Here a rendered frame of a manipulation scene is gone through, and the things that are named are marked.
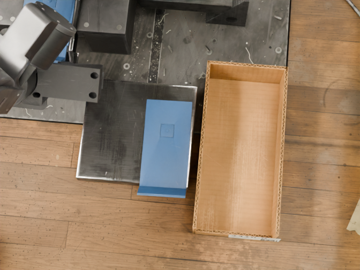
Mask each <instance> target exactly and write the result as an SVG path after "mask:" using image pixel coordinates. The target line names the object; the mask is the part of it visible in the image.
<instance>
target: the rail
mask: <svg viewBox="0 0 360 270"><path fill-rule="evenodd" d="M79 8H80V0H76V5H75V10H74V17H73V24H72V25H73V26H74V27H75V29H76V30H77V22H78V15H79ZM76 33H77V32H76ZM76 33H75V34H74V36H73V37H72V38H71V40H70V45H69V51H73V50H74V52H73V53H76V50H77V42H78V33H77V34H76ZM76 35H77V37H76ZM75 40H76V41H75ZM75 42H76V44H75ZM74 45H75V48H74Z"/></svg>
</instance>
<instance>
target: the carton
mask: <svg viewBox="0 0 360 270"><path fill-rule="evenodd" d="M287 84H288V67H286V66H273V65H260V64H246V63H233V62H220V61H207V71H206V83H205V96H204V107H203V114H202V126H201V138H200V150H199V162H198V174H197V186H196V198H195V205H194V217H193V234H201V235H212V236H223V237H231V238H243V239H255V240H261V241H273V242H279V241H280V240H281V239H277V237H278V236H279V227H280V209H281V190H282V171H283V151H284V132H285V122H286V103H287Z"/></svg>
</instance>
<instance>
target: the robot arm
mask: <svg viewBox="0 0 360 270"><path fill-rule="evenodd" d="M76 31H77V30H76V29H75V27H74V26H73V25H72V24H71V23H70V22H69V21H68V20H67V19H65V18H64V17H63V16H62V15H61V14H59V13H58V12H57V11H56V10H54V9H52V8H51V7H49V6H47V5H46V4H44V3H42V2H39V1H36V2H35V3H32V2H29V3H27V4H26V5H25V6H24V7H23V8H22V10H21V11H20V12H19V14H18V15H17V17H16V18H15V20H14V21H13V22H12V24H11V25H10V27H9V28H5V29H3V30H1V32H0V114H8V112H9V111H10V110H11V108H12V107H16V108H25V109H35V110H44V109H46V107H47V106H48V105H47V99H48V98H58V99H67V100H77V101H86V102H96V103H98V101H99V99H100V97H101V89H103V77H104V72H103V65H102V64H74V63H71V62H58V63H54V61H55V59H56V58H57V57H58V55H59V54H60V53H61V52H62V50H63V49H64V48H65V46H66V45H67V44H68V42H69V41H70V40H71V38H72V37H73V36H74V34H75V33H76Z"/></svg>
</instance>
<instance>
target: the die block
mask: <svg viewBox="0 0 360 270"><path fill-rule="evenodd" d="M136 5H137V1H136V0H130V7H129V15H128V20H127V29H126V36H112V35H98V34H85V33H78V37H85V39H86V42H87V44H88V47H89V49H90V51H91V52H95V53H109V54H122V55H130V54H131V45H132V37H133V28H134V19H135V13H136ZM5 28H8V27H0V32H1V30H3V29H5Z"/></svg>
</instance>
